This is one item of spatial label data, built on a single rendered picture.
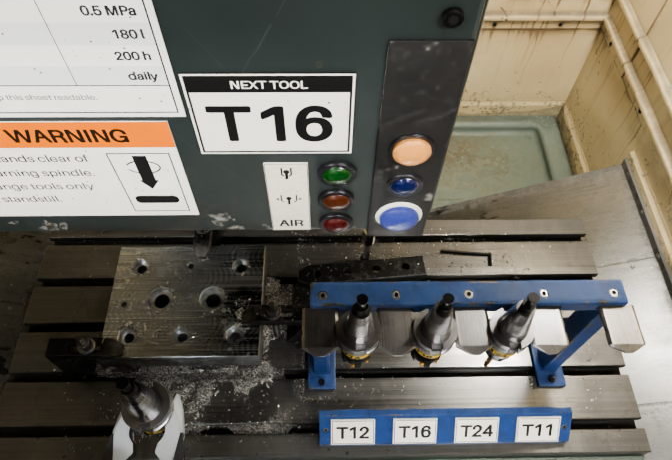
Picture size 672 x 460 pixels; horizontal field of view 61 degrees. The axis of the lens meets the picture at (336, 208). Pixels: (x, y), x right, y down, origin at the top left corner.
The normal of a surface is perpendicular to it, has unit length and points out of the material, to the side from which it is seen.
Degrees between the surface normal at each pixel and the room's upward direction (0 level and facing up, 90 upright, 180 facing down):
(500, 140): 0
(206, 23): 90
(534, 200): 25
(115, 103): 90
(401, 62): 90
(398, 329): 0
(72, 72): 90
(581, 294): 0
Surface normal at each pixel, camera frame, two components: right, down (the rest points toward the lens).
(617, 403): 0.01, -0.55
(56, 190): 0.02, 0.83
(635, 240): -0.42, -0.49
